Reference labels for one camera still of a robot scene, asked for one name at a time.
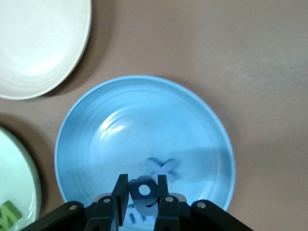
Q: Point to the blue plate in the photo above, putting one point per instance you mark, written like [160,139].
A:
[144,120]

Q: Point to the green plate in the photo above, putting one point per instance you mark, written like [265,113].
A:
[21,180]

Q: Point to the blue foam number nine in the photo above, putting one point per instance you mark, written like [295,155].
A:
[137,203]

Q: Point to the green foam letter N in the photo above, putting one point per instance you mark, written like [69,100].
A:
[9,214]

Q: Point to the blue foam letter X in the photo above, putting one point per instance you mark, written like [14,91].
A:
[163,168]

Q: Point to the beige plate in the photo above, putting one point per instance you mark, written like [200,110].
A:
[36,48]

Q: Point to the brown table cover sheet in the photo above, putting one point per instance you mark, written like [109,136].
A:
[240,48]

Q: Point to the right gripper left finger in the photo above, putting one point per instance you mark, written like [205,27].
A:
[101,214]

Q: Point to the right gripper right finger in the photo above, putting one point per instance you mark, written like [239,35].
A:
[173,214]

